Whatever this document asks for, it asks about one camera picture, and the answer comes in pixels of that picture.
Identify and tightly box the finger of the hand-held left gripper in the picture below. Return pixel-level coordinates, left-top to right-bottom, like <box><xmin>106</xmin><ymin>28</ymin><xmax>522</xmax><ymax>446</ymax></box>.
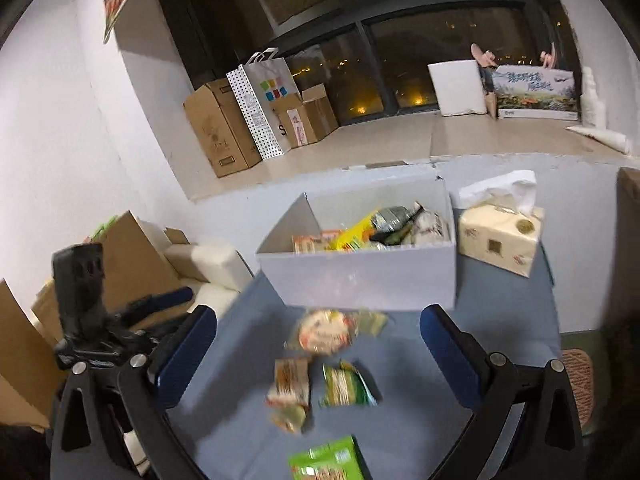
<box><xmin>117</xmin><ymin>286</ymin><xmax>195</xmax><ymax>318</ymax></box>
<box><xmin>129</xmin><ymin>316</ymin><xmax>190</xmax><ymax>342</ymax></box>

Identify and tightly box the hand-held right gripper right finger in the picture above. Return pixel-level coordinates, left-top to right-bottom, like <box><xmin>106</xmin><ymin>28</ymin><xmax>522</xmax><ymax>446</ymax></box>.
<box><xmin>420</xmin><ymin>304</ymin><xmax>583</xmax><ymax>480</ymax></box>

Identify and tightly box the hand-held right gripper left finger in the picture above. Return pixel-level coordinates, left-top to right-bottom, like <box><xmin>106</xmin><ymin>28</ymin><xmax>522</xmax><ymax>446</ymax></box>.
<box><xmin>50</xmin><ymin>305</ymin><xmax>217</xmax><ymax>480</ymax></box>

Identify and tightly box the yellowish green snack packet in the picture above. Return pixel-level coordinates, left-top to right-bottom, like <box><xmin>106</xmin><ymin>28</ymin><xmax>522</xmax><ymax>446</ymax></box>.
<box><xmin>352</xmin><ymin>311</ymin><xmax>389</xmax><ymax>337</ymax></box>

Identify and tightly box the small green snack packet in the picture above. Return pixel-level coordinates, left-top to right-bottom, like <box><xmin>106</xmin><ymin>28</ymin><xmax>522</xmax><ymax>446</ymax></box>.
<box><xmin>319</xmin><ymin>359</ymin><xmax>379</xmax><ymax>409</ymax></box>

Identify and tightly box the clear cracker packet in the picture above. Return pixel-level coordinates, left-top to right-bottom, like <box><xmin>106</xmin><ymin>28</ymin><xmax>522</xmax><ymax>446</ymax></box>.
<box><xmin>269</xmin><ymin>402</ymin><xmax>309</xmax><ymax>435</ymax></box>
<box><xmin>264</xmin><ymin>357</ymin><xmax>311</xmax><ymax>407</ymax></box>
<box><xmin>292</xmin><ymin>230</ymin><xmax>342</xmax><ymax>254</ymax></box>

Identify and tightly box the white cardboard box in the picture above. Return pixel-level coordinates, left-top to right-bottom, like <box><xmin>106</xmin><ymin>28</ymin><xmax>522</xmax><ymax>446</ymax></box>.
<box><xmin>255</xmin><ymin>170</ymin><xmax>457</xmax><ymax>312</ymax></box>

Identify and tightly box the round snack packet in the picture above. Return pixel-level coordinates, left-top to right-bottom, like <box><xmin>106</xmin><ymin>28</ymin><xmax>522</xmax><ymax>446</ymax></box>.
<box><xmin>285</xmin><ymin>309</ymin><xmax>355</xmax><ymax>354</ymax></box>

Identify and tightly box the beige snack packet dark print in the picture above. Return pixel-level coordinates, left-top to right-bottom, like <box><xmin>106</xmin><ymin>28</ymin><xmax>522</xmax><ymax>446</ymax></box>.
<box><xmin>412</xmin><ymin>202</ymin><xmax>452</xmax><ymax>247</ymax></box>

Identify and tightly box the dark green snack packet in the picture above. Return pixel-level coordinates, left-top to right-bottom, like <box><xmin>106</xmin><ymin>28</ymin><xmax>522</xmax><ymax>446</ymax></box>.
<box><xmin>372</xmin><ymin>204</ymin><xmax>417</xmax><ymax>247</ymax></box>

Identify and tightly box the yellow snack packet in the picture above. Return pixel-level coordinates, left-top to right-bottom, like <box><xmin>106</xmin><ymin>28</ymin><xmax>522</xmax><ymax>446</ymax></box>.
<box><xmin>329</xmin><ymin>209</ymin><xmax>382</xmax><ymax>252</ymax></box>

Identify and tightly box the green triangular snack packet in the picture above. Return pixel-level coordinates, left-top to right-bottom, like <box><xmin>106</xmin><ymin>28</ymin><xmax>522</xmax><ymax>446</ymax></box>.
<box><xmin>288</xmin><ymin>435</ymin><xmax>372</xmax><ymax>480</ymax></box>

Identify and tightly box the large brown cardboard sheet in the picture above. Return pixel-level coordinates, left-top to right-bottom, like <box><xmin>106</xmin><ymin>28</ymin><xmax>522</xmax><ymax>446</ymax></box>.
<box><xmin>99</xmin><ymin>209</ymin><xmax>187</xmax><ymax>322</ymax></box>

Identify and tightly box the green white package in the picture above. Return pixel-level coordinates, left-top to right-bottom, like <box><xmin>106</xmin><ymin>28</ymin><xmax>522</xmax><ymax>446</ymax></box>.
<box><xmin>86</xmin><ymin>214</ymin><xmax>120</xmax><ymax>242</ymax></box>

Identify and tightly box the wide brown cardboard sheet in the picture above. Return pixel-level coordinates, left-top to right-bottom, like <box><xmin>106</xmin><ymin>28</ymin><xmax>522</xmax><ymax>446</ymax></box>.
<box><xmin>0</xmin><ymin>277</ymin><xmax>68</xmax><ymax>432</ymax></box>

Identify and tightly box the beige tissue box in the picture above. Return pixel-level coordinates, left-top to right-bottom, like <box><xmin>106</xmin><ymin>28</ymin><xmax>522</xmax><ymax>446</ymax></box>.
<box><xmin>457</xmin><ymin>169</ymin><xmax>546</xmax><ymax>279</ymax></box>

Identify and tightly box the brown woven mat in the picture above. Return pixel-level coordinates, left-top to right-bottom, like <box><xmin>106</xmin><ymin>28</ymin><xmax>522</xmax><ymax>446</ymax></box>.
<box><xmin>559</xmin><ymin>347</ymin><xmax>597</xmax><ymax>432</ymax></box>

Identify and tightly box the large brown cardboard box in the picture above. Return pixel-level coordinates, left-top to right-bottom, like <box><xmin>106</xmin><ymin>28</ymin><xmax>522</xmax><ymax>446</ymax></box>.
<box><xmin>183</xmin><ymin>78</ymin><xmax>264</xmax><ymax>179</ymax></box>

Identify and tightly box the dotted white paper bag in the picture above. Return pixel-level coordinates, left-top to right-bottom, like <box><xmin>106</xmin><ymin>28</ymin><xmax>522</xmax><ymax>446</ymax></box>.
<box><xmin>226</xmin><ymin>47</ymin><xmax>304</xmax><ymax>161</ymax></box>

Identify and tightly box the wooden side desk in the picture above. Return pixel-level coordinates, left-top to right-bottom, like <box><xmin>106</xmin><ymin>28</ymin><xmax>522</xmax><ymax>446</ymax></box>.
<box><xmin>616</xmin><ymin>167</ymin><xmax>640</xmax><ymax>331</ymax></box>

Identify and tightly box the small brown cardboard box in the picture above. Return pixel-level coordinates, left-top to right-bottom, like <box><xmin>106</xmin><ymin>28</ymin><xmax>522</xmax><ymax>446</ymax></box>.
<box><xmin>272</xmin><ymin>83</ymin><xmax>340</xmax><ymax>149</ymax></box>

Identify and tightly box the white tube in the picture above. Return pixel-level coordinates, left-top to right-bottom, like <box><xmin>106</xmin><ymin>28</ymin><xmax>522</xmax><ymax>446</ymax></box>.
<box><xmin>564</xmin><ymin>124</ymin><xmax>632</xmax><ymax>155</ymax></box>

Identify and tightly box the white foam box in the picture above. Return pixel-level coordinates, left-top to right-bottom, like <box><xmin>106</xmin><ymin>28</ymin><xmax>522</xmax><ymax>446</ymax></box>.
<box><xmin>427</xmin><ymin>58</ymin><xmax>489</xmax><ymax>117</ymax></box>

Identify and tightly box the landscape printed box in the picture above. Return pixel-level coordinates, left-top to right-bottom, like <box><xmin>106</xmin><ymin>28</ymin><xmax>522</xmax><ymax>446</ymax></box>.
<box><xmin>482</xmin><ymin>63</ymin><xmax>581</xmax><ymax>121</ymax></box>

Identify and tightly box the black window frame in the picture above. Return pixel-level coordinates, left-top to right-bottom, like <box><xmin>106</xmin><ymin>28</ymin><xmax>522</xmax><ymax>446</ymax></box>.
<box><xmin>149</xmin><ymin>0</ymin><xmax>587</xmax><ymax>127</ymax></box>

